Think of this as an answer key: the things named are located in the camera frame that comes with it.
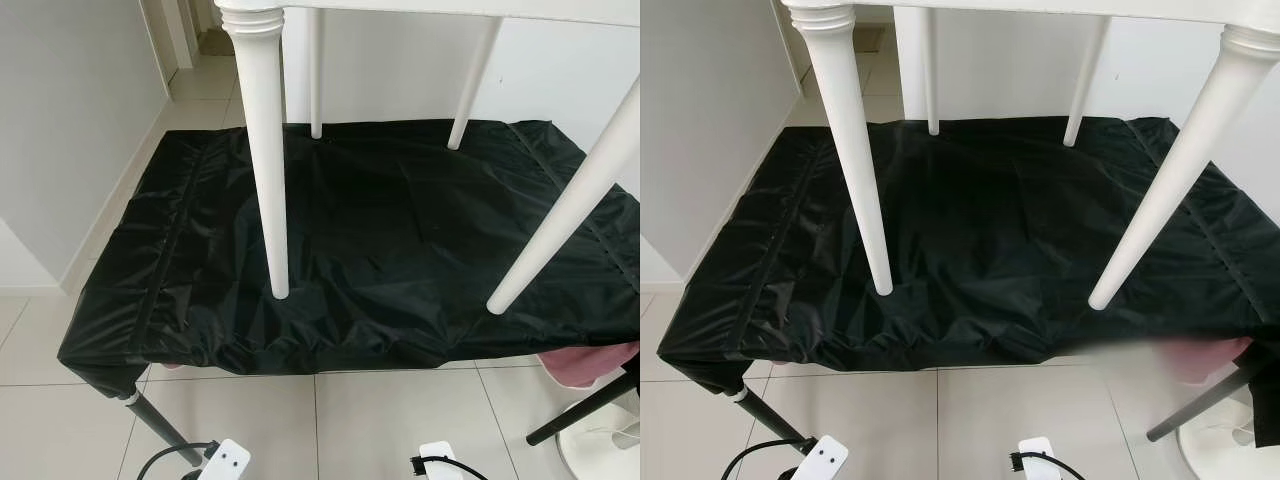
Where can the white plastic table leg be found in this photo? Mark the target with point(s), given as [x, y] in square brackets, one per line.
[931, 70]
[265, 150]
[1088, 80]
[1180, 180]
[580, 200]
[315, 70]
[850, 150]
[472, 80]

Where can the pink round stool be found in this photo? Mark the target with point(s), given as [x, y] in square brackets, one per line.
[1205, 358]
[585, 362]

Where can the black metal pole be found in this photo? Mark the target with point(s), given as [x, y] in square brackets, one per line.
[585, 408]
[160, 428]
[770, 420]
[1205, 402]

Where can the white round floor fan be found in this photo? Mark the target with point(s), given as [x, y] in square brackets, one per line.
[600, 455]
[1230, 455]

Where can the black fabric table cloth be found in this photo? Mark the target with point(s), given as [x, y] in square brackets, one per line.
[1000, 240]
[400, 240]

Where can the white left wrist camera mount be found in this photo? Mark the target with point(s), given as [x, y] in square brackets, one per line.
[825, 460]
[225, 462]

